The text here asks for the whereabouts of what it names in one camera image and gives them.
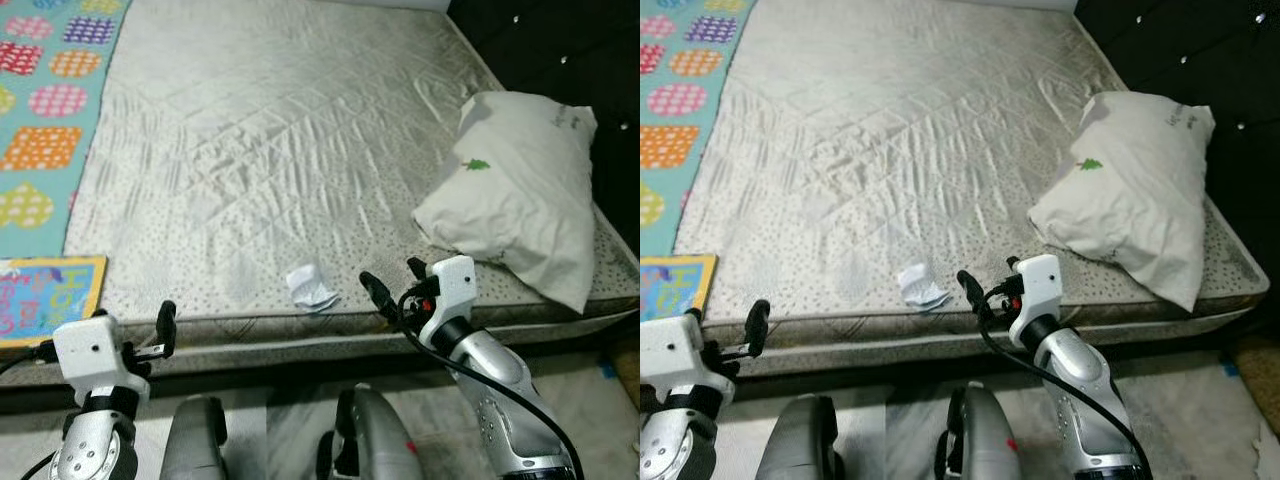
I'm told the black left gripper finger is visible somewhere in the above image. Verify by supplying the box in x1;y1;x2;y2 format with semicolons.
155;300;179;358
745;298;771;358

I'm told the white paper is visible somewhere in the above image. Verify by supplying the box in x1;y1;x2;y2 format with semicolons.
285;265;339;313
897;262;951;309

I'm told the blue yellow-edged children's book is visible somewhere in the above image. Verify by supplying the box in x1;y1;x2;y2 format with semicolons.
640;253;719;323
0;255;108;349

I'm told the white tree-print pillow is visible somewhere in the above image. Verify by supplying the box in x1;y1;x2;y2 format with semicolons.
412;92;599;313
1028;92;1216;313

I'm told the grey robot left leg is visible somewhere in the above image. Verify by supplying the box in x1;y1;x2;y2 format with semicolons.
160;395;229;480
755;395;846;480

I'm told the grey robot leg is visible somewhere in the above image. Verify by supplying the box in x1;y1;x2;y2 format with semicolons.
318;385;421;480
935;382;1031;480
160;395;229;480
755;395;846;480

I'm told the brown floor mat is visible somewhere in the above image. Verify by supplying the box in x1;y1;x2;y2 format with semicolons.
1232;335;1280;406
612;340;641;401

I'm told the grey robot right leg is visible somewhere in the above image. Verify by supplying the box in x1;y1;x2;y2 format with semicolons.
318;385;421;480
935;382;1031;480

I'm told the white quilted mattress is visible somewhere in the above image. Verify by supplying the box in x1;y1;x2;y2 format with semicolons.
640;0;1266;379
0;0;641;391

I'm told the black tufted headboard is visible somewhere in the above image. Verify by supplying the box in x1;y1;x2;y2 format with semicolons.
1075;0;1280;341
447;0;641;251

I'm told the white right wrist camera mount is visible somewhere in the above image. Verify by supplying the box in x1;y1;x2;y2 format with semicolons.
1008;253;1063;346
418;255;477;346

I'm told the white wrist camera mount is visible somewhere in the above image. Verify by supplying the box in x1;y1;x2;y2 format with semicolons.
1008;253;1063;346
52;312;151;401
418;255;477;346
640;312;721;396

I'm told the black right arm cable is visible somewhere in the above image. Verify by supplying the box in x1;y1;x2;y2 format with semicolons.
395;290;586;480
975;290;1156;480

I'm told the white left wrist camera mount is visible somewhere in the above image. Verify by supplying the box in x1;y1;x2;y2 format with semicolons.
52;312;151;401
640;312;721;396

